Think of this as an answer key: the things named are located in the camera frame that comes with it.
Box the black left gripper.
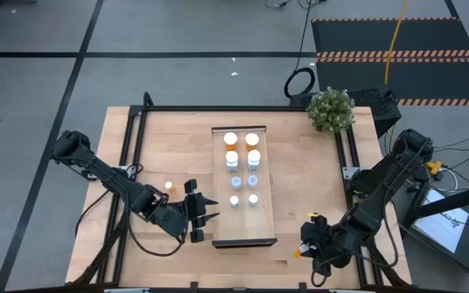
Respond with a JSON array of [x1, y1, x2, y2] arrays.
[[147, 178, 221, 244]]

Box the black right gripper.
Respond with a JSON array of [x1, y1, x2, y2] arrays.
[[300, 214, 353, 278]]

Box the white melatonin bottle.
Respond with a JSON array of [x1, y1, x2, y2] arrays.
[[225, 150, 239, 173], [246, 148, 261, 173]]

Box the large orange pill bottle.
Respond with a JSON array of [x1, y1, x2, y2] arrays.
[[244, 132, 261, 151], [223, 131, 239, 151]]

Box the wooden shelf black metal legs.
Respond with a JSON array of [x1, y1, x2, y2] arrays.
[[211, 125, 278, 249]]

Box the white paper sheet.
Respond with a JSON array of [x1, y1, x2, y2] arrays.
[[412, 187, 469, 254]]

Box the black stand bar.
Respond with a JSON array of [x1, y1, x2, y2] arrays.
[[401, 181, 469, 229]]

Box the potted green plant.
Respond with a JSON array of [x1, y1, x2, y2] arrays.
[[306, 85, 357, 133]]

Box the black perforated computer case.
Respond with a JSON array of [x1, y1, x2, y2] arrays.
[[289, 87, 403, 138]]

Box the black orange-striped floor mat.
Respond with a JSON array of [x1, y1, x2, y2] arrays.
[[310, 16, 469, 107]]

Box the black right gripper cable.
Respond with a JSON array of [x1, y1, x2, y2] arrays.
[[309, 260, 341, 288]]

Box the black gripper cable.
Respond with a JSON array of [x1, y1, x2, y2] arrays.
[[309, 260, 341, 288], [126, 221, 186, 258]]

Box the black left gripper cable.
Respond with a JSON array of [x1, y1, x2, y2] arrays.
[[126, 221, 186, 258]]

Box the black base cable loop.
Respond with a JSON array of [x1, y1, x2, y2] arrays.
[[126, 162, 146, 182]]

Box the black aluminium table frame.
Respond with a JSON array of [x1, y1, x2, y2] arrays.
[[69, 91, 414, 293]]

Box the yellow cable connector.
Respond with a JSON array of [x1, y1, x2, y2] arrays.
[[423, 159, 444, 177]]

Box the black coiled floor cable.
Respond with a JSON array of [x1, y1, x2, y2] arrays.
[[283, 0, 317, 99]]

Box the yellow hanging cable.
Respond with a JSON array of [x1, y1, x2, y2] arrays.
[[384, 0, 410, 85]]

